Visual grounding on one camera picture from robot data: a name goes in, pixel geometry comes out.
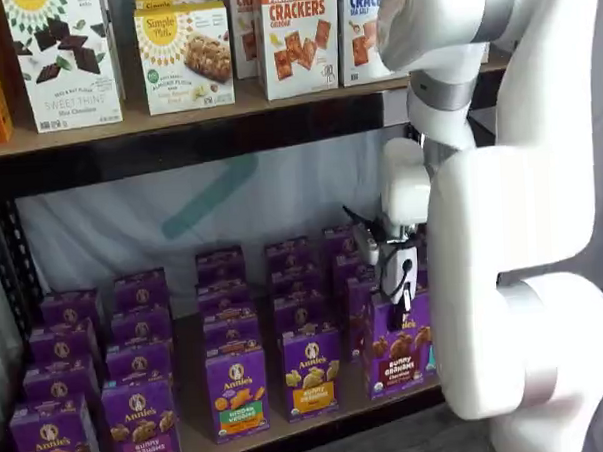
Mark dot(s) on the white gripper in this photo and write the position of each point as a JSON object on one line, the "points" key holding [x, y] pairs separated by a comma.
{"points": [[399, 284]]}

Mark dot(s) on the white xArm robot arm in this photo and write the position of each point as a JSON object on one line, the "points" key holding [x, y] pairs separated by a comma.
{"points": [[482, 228]]}

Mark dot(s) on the purple Annie's box yellow patch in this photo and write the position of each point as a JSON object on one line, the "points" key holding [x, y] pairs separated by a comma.
{"points": [[300, 313], [310, 376], [288, 254], [294, 281]]}

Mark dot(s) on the purple Annie's hidden veggies box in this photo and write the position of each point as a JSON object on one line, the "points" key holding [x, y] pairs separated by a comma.
{"points": [[220, 267], [224, 299], [236, 394], [231, 334]]}

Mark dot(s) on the purple Annie's bunny grahams box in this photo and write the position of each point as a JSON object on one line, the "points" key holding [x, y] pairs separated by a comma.
{"points": [[137, 363], [140, 423], [141, 293], [141, 325]]}

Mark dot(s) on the sea salt pretzel crackers box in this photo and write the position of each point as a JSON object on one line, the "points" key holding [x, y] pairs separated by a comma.
{"points": [[361, 43]]}

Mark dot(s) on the cheddar pretzel crackers box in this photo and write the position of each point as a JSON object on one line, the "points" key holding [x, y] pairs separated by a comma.
{"points": [[245, 33], [298, 46]]}

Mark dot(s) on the purple Annie's box pink patch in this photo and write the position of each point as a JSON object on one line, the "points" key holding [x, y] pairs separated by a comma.
{"points": [[58, 384], [50, 437], [70, 311], [61, 346]]}

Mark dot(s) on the Sweet Thins cookie box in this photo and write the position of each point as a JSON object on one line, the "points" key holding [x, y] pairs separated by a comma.
{"points": [[64, 71]]}

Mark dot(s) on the white backdrop sheet teal stripe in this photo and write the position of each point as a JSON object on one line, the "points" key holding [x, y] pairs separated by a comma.
{"points": [[131, 218]]}

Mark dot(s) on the grey gripper-mounted camera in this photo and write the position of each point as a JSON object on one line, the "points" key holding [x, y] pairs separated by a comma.
{"points": [[367, 245]]}

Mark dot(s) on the black metal shelving frame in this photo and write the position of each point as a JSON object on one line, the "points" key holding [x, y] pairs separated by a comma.
{"points": [[128, 153]]}

